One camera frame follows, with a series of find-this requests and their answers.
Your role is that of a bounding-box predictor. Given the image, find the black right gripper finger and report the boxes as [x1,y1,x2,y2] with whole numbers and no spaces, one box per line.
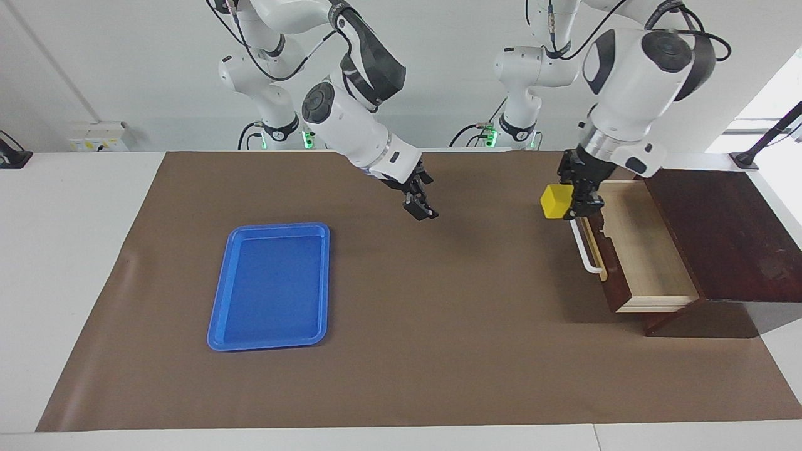
[403,191,433,221]
[417,172,439,219]

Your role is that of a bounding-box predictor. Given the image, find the yellow block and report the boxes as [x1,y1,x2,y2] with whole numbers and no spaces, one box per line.
[540,184,574,220]

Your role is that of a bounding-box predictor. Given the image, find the white drawer handle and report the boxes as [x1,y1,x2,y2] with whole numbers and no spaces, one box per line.
[569,218,603,275]

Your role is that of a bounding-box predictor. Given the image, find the tan handle backing strip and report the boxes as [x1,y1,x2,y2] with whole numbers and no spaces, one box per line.
[586,216,609,282]

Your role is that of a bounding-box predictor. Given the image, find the wooden drawer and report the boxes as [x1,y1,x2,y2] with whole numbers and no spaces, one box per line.
[576,179,700,314]

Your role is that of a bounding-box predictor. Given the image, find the brown table mat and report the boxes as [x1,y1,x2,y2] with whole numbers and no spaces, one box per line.
[36,150,802,433]

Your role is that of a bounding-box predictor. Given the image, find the dark wooden cabinet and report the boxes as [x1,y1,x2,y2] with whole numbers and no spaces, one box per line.
[636,168,802,339]

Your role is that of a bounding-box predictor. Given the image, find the black stand with pole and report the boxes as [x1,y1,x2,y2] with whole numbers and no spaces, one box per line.
[730,100,802,171]

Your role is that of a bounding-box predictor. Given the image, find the blue plastic tray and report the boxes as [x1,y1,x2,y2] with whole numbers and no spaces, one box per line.
[207,222,331,352]

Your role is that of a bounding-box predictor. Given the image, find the bright window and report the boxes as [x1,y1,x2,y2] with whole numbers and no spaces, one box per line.
[708,47,802,154]

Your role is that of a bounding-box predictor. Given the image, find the small black table clamp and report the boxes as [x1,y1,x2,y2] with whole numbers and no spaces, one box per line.
[0,130,33,170]

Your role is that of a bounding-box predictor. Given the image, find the black left base cable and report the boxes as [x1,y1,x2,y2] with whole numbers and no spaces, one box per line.
[449,94,508,148]

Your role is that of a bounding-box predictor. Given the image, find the black base cable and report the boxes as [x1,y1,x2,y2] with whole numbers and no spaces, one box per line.
[237,121,264,151]
[449,94,508,148]

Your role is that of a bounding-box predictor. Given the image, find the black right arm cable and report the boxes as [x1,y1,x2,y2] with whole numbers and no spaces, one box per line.
[207,0,342,82]

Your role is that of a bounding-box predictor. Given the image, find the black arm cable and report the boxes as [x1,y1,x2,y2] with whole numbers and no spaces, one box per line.
[207,0,342,82]
[525,0,732,63]

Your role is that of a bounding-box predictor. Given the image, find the black right base cable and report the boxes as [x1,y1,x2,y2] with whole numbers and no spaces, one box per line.
[237,121,264,151]

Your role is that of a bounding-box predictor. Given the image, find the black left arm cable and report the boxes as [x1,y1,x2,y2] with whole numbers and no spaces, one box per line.
[525,0,732,63]

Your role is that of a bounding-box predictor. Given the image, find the white wall outlet box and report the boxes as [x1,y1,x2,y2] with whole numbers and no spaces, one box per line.
[68,121,130,153]

